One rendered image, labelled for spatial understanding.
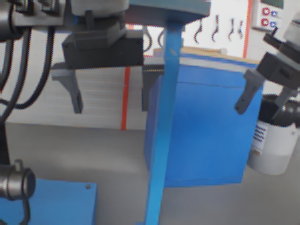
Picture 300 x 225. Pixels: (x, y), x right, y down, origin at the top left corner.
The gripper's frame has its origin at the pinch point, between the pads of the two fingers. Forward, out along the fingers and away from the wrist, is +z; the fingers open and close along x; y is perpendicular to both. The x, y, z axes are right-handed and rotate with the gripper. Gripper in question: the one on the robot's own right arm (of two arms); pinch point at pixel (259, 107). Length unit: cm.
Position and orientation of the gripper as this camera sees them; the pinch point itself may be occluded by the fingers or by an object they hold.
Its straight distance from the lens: 56.2
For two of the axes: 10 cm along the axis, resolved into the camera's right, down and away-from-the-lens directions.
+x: 9.1, 1.0, 4.1
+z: -3.3, 7.7, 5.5
